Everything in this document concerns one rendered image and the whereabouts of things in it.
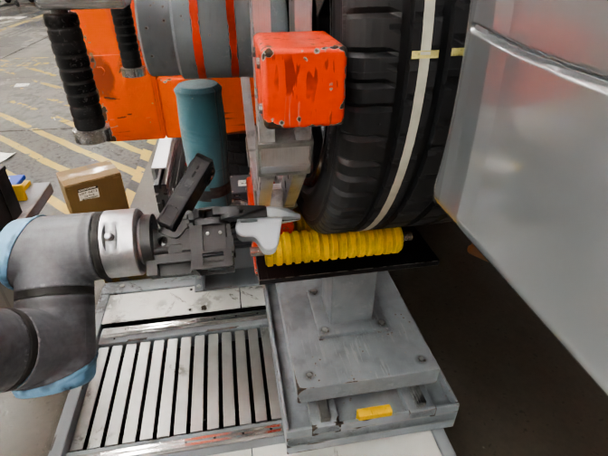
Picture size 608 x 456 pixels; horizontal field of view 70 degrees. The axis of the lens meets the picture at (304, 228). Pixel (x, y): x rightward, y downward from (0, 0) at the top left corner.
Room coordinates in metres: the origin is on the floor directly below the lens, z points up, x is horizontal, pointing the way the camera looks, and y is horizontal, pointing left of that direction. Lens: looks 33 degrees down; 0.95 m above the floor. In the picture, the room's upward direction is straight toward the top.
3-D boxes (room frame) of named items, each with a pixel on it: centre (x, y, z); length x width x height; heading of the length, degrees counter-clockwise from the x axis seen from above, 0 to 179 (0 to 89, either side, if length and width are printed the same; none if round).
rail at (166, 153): (2.43, 0.64, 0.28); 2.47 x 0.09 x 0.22; 10
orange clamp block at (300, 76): (0.43, 0.01, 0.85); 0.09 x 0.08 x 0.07; 10
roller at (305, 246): (0.64, -0.05, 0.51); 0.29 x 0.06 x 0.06; 100
